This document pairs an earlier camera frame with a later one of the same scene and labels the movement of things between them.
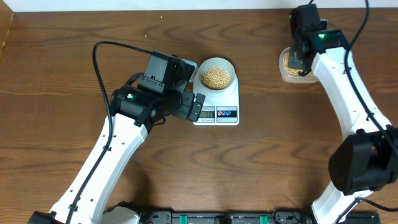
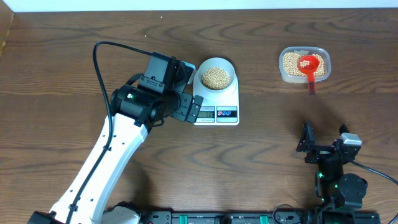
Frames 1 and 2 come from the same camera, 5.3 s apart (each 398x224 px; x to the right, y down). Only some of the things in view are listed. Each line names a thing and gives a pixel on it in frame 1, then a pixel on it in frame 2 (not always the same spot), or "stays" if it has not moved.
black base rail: [262, 217] stays
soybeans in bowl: [216, 78] stays
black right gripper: [292, 63] -> [307, 140]
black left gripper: [182, 110] stays
